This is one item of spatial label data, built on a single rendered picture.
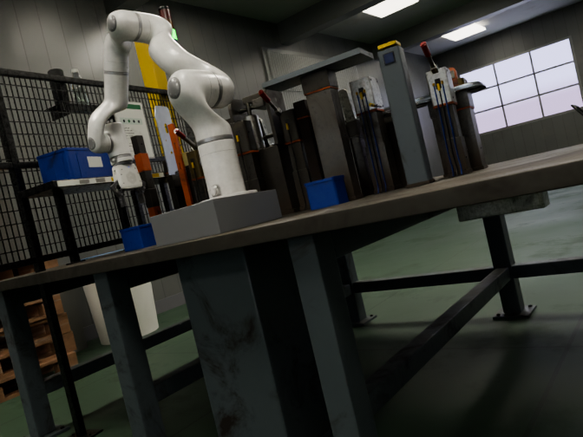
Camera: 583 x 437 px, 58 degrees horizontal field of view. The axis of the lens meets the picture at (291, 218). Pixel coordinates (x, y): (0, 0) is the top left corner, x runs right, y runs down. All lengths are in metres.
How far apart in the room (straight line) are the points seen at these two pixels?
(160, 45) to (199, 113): 0.31
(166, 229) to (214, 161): 0.26
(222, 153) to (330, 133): 0.38
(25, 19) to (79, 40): 0.49
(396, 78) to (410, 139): 0.19
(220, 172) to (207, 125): 0.15
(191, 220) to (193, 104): 0.36
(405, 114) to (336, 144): 0.25
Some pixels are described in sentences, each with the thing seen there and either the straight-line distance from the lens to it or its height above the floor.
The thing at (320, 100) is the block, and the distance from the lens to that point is 1.82.
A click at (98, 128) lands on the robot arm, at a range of 2.09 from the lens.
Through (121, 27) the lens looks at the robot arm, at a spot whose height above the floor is 1.44.
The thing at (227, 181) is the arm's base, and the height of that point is 0.85.
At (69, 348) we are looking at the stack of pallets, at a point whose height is 0.16.
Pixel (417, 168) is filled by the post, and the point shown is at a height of 0.75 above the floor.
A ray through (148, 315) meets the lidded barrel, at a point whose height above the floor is 0.14.
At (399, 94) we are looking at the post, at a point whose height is 0.99.
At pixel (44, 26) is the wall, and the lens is 5.36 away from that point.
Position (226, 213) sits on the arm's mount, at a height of 0.75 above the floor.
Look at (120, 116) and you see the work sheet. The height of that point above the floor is 1.37.
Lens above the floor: 0.74
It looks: 2 degrees down
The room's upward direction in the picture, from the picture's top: 13 degrees counter-clockwise
